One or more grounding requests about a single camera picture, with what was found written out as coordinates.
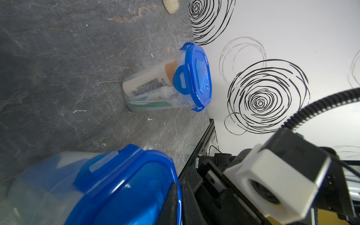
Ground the blue-lid clear container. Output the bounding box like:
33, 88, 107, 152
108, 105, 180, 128
122, 42, 212, 112
8, 144, 182, 225

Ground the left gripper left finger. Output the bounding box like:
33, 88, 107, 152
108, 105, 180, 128
156, 182, 180, 225

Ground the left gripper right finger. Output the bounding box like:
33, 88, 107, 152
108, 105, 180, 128
181, 181, 207, 225

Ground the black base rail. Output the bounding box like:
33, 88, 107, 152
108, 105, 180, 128
178, 119, 218, 181

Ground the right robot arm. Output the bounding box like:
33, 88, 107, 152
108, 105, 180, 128
184, 88, 360, 225

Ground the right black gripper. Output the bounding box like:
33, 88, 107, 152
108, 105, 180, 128
195, 156, 270, 225

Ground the beige round jar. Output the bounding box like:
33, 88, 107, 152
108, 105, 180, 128
162, 0, 180, 14

